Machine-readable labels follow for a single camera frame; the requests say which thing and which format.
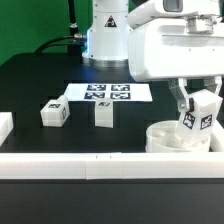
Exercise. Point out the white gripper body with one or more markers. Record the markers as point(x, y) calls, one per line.
point(163, 49)

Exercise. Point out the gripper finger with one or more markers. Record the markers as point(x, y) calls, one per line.
point(213, 84)
point(185, 103)

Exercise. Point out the white round stool seat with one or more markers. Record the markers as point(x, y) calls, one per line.
point(161, 138)

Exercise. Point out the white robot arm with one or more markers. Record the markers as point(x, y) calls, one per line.
point(200, 16)

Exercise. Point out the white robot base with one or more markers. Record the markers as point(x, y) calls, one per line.
point(108, 35)

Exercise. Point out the white right fence bar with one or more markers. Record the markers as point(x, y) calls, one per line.
point(217, 138)

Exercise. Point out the white fence bar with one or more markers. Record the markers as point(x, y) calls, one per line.
point(87, 166)
point(217, 138)
point(6, 125)

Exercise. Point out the white marker sheet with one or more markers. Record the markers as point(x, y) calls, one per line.
point(117, 92)

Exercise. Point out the white front fence bar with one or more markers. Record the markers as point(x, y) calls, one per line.
point(87, 166)

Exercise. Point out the white left fence bar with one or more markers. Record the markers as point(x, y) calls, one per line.
point(6, 125)

